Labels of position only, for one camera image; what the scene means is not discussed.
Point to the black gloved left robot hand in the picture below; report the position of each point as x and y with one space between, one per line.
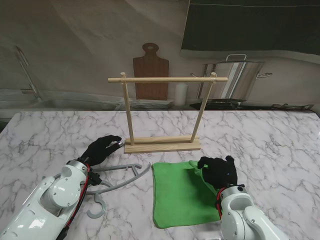
100 150

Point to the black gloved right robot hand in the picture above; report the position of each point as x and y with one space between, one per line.
220 172

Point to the grey plastic clothes hanger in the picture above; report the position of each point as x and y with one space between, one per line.
115 167

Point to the green microfibre towel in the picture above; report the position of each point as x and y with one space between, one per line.
180 197

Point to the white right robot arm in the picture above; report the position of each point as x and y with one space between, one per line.
240 212

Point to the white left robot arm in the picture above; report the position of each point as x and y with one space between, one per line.
45 200

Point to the steel sink basin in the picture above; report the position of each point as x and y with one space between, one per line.
62 103

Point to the wooden hanging rack stand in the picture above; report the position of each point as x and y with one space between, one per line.
160 148

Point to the stack of white plates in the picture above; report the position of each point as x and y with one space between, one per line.
150 103

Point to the chrome kitchen faucet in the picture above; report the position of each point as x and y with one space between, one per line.
29 87

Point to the brown wooden cutting board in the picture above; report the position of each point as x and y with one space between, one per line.
150 70

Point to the stainless steel stockpot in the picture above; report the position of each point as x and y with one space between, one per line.
240 80

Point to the dark range hood panel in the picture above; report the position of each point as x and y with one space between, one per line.
250 25

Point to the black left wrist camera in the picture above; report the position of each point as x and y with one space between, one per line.
95 178

